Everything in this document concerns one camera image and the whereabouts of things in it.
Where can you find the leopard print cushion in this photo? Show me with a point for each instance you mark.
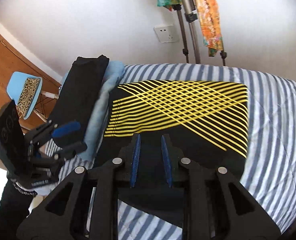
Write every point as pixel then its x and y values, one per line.
pixel 27 94

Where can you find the left black sleeved forearm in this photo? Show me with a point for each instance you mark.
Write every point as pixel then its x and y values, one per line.
pixel 14 206

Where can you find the white wall socket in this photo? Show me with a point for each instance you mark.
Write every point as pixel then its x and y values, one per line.
pixel 166 34

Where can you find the orange floral scarf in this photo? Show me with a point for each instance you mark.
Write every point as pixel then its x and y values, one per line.
pixel 209 18

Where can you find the folded black garment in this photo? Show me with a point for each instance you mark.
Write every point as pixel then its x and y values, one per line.
pixel 78 96

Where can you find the black pants with yellow lines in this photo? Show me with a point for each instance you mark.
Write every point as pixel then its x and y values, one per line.
pixel 207 120

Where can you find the wooden door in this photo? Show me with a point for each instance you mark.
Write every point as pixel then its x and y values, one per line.
pixel 11 61

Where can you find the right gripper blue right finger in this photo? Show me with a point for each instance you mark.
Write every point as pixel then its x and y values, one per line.
pixel 174 173

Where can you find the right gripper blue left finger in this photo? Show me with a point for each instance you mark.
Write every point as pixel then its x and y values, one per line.
pixel 130 156

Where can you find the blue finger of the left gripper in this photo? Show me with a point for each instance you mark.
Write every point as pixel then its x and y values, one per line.
pixel 71 150
pixel 65 129

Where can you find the light blue chair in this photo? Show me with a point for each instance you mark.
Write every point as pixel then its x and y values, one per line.
pixel 14 88

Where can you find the folded light blue garment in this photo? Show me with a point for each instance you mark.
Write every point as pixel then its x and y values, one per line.
pixel 112 77

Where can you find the blue white striped quilt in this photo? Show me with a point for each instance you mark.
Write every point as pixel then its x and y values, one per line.
pixel 270 173

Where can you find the grey metal tripod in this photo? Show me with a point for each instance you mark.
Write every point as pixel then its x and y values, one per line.
pixel 193 32

